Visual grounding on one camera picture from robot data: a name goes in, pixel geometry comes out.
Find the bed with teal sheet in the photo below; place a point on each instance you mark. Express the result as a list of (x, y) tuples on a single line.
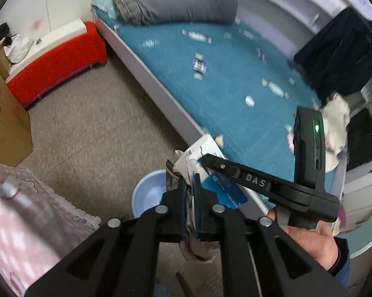
[(161, 82)]

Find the grey pillow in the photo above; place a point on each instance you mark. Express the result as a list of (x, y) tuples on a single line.
[(173, 0)]

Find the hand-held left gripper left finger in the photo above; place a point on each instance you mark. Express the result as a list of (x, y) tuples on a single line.
[(184, 210)]

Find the light blue plastic basin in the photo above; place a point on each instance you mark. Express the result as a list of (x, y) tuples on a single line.
[(150, 191)]

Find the white plastic bag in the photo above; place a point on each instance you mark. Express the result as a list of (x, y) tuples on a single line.
[(19, 48)]

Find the light blue pillow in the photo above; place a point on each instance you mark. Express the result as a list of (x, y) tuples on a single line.
[(104, 6)]

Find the white and blue carton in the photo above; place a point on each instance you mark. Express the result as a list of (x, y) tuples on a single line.
[(226, 191)]

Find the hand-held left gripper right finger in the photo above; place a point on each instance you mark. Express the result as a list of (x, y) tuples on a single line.
[(197, 207)]

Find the pale butterfly sticker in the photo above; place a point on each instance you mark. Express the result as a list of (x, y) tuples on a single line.
[(36, 24)]

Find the white wardrobe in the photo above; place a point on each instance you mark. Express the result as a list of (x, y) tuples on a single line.
[(59, 0)]

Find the person's right hand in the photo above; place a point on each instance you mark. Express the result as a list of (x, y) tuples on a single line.
[(312, 244)]

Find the white bedside cabinet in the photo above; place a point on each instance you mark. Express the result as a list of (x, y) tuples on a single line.
[(362, 167)]

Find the brown cardboard box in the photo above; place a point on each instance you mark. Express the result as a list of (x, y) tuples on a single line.
[(6, 120)]

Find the person's right forearm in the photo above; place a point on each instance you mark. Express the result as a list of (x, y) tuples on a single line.
[(342, 266)]

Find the teal quilted bedspread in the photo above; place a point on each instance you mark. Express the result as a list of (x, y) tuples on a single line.
[(220, 99)]

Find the dark jacket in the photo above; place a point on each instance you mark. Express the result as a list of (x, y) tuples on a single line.
[(337, 55)]

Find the grey paper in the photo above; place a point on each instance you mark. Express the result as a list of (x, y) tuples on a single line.
[(190, 247)]

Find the crumpled white cloth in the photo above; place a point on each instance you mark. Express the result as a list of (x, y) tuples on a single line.
[(335, 120)]

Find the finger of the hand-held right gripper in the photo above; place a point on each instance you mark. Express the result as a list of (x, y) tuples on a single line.
[(235, 171)]

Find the red bench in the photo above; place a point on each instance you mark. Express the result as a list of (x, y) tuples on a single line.
[(56, 65)]

